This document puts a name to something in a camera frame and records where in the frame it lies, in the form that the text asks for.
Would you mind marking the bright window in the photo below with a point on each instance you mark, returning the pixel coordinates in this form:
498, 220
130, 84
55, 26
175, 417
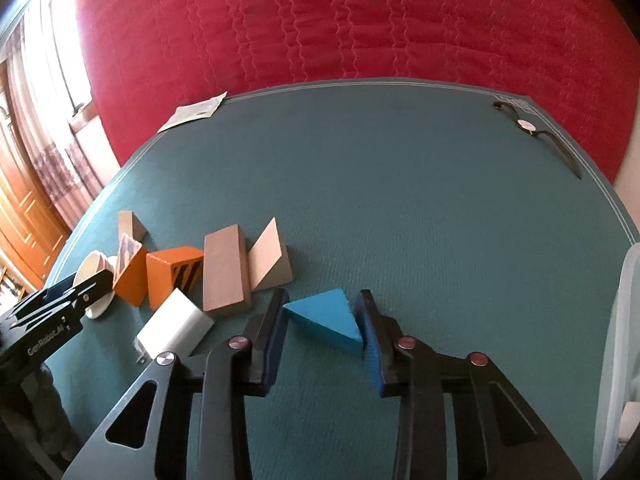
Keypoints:
75, 60

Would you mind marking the large wooden wedge block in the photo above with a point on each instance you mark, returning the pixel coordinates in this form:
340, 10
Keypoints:
270, 260

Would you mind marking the person's left forearm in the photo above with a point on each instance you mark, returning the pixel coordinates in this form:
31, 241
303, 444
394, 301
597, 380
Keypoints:
42, 410

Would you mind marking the white rectangular block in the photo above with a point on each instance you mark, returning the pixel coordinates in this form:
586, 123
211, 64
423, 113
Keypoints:
172, 327

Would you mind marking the orange striped triangle block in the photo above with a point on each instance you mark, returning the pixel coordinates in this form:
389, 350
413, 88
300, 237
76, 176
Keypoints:
132, 280

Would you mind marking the large wooden rectangular block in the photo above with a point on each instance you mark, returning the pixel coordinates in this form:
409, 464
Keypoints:
225, 270

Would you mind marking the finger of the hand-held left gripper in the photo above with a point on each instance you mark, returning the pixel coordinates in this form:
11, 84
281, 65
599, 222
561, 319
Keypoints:
92, 287
59, 286

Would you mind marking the brown wooden door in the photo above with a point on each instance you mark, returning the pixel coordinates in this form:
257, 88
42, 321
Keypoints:
25, 225

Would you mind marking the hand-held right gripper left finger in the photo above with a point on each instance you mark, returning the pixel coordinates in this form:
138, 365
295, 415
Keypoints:
278, 345

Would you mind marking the green table mat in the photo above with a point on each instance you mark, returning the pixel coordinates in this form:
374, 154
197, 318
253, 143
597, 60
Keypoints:
400, 200

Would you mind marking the clear plastic bowl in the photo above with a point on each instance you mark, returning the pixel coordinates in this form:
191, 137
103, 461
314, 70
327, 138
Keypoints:
620, 340

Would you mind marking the white cup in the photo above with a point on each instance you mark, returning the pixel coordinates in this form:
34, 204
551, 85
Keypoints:
90, 265
102, 307

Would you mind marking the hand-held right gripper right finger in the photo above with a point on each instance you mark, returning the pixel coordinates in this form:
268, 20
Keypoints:
371, 352

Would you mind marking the white paper leaflet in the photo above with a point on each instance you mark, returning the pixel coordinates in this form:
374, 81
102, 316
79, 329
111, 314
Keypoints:
192, 110

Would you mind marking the orange block with black stripes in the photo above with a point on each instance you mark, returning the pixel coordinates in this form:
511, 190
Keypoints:
162, 275

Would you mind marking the red quilted blanket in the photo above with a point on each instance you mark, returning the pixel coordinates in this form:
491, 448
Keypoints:
325, 20

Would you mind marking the patterned curtain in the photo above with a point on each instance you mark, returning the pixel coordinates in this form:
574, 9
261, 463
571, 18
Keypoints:
35, 125

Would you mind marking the small wooden triangle block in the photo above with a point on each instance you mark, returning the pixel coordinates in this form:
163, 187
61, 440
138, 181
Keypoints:
127, 225

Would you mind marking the blue triangular block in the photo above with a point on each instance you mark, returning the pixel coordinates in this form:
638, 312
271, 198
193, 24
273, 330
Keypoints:
325, 317

